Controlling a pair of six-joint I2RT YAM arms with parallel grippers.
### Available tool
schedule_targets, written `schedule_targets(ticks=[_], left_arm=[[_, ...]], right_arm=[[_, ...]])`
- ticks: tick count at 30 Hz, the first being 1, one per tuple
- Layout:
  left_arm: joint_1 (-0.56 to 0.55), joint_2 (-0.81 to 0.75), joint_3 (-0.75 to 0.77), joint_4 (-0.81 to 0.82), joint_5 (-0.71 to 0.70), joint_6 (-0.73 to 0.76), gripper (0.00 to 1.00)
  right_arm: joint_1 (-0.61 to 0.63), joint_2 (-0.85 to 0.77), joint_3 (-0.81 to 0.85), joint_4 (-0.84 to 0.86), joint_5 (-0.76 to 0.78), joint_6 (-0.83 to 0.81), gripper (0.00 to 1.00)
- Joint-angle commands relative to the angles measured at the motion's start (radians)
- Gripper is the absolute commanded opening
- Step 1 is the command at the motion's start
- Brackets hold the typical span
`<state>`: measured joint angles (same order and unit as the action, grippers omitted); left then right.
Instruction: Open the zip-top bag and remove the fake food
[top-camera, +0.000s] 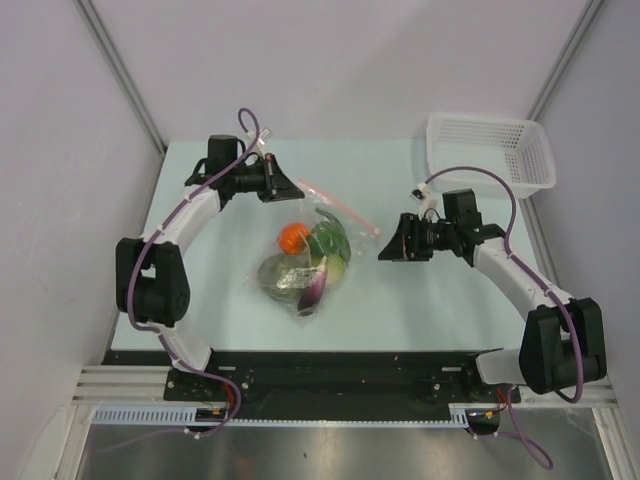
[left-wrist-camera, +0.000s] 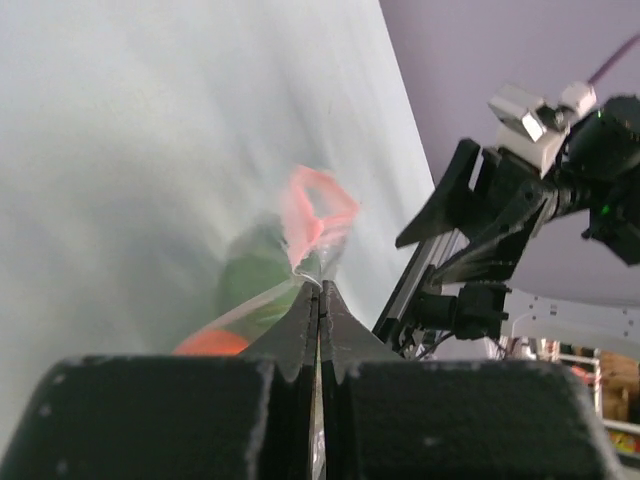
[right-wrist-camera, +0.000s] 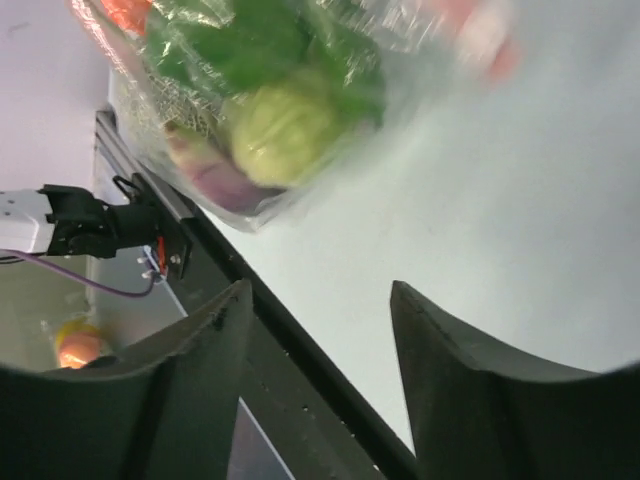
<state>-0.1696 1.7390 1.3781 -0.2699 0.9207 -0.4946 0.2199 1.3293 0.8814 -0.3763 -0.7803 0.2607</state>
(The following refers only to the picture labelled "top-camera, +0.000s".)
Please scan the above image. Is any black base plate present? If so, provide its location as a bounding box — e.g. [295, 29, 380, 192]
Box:
[102, 349, 521, 424]

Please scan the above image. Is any white plastic basket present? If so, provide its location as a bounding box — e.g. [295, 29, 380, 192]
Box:
[426, 113, 556, 199]

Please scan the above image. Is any aluminium frame rail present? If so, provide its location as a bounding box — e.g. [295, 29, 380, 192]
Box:
[69, 363, 174, 406]

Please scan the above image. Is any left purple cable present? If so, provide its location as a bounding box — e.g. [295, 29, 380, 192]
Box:
[127, 107, 274, 371]

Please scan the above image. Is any purple fake eggplant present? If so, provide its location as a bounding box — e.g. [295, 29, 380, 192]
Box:
[297, 257, 327, 317]

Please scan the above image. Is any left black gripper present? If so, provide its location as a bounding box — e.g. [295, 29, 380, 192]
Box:
[229, 154, 304, 204]

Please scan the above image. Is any orange fake pumpkin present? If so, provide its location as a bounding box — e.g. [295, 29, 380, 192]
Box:
[277, 222, 310, 255]

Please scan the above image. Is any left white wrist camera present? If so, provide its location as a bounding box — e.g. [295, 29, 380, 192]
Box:
[245, 127, 273, 157]

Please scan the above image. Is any green fake bell pepper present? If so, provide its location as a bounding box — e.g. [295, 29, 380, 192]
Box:
[307, 207, 352, 263]

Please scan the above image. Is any pale green fake cabbage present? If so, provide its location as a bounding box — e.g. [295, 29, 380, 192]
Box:
[323, 254, 346, 287]

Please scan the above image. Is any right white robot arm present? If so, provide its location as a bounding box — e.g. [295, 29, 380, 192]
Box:
[378, 189, 607, 401]

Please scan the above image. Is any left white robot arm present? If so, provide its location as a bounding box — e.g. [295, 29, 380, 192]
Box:
[116, 129, 304, 400]

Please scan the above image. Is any green netted fake melon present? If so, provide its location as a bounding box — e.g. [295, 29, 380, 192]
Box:
[256, 253, 309, 303]

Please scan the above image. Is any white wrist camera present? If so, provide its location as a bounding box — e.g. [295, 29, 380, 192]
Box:
[245, 127, 273, 157]
[411, 182, 438, 216]

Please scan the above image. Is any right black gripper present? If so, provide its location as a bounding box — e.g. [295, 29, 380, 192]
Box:
[379, 212, 457, 262]

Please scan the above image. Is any clear zip top bag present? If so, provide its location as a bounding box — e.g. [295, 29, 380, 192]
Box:
[250, 179, 381, 325]

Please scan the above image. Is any white slotted cable duct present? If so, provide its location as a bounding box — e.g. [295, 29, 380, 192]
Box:
[92, 403, 501, 429]

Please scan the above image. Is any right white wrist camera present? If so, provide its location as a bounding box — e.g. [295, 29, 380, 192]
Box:
[411, 182, 438, 216]

